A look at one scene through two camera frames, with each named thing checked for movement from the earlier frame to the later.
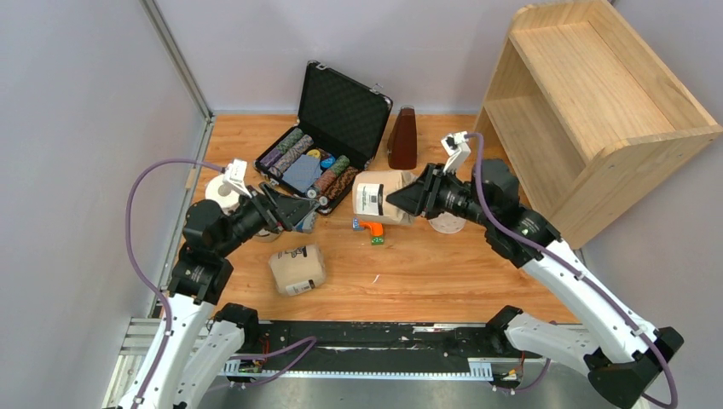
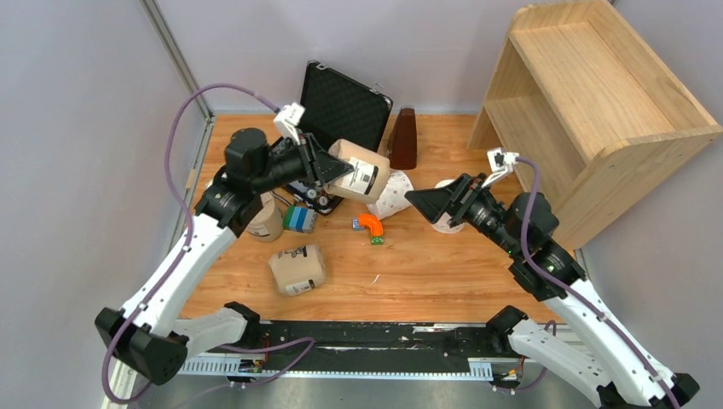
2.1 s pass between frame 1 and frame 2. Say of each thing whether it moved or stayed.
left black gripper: moved
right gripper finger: moved
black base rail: stayed
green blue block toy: stayed
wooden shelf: stayed
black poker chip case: stayed
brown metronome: stayed
